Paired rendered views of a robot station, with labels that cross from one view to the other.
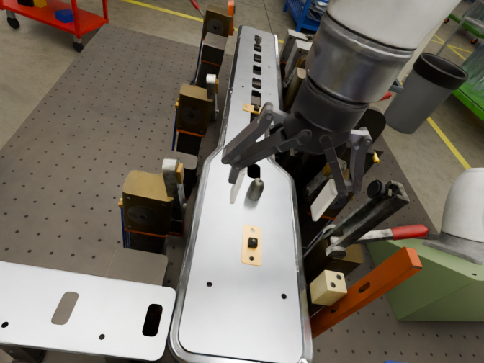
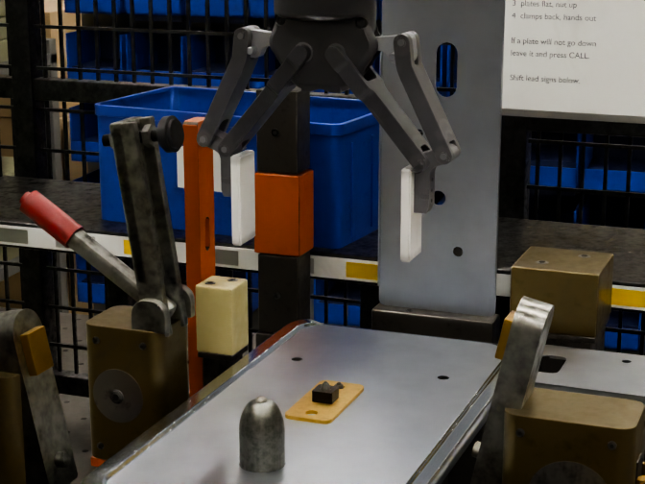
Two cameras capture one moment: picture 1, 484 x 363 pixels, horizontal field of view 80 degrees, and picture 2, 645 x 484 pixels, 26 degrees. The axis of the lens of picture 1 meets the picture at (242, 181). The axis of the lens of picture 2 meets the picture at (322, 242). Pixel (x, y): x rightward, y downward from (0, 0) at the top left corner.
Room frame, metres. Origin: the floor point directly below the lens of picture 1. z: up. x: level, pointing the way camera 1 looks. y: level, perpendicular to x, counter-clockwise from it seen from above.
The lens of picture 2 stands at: (1.18, 0.50, 1.39)
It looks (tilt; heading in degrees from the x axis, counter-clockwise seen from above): 14 degrees down; 213
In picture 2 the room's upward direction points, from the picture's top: straight up
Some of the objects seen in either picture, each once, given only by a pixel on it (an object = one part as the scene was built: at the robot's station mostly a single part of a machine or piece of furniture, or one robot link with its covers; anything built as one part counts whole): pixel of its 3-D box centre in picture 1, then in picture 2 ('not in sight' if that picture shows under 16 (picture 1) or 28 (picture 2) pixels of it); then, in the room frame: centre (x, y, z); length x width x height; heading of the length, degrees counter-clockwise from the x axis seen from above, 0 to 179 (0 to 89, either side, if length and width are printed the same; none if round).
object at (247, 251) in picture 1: (252, 243); (325, 396); (0.31, -0.06, 1.01); 0.08 x 0.04 x 0.01; 12
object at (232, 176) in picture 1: (229, 166); (436, 178); (0.29, 0.02, 1.19); 0.03 x 0.01 x 0.05; 102
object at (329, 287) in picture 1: (293, 317); (225, 478); (0.26, -0.20, 0.88); 0.04 x 0.04 x 0.37; 12
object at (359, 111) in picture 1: (320, 119); (325, 27); (0.31, -0.06, 1.29); 0.08 x 0.07 x 0.09; 102
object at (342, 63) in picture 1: (353, 59); not in sight; (0.31, -0.06, 1.37); 0.09 x 0.09 x 0.06
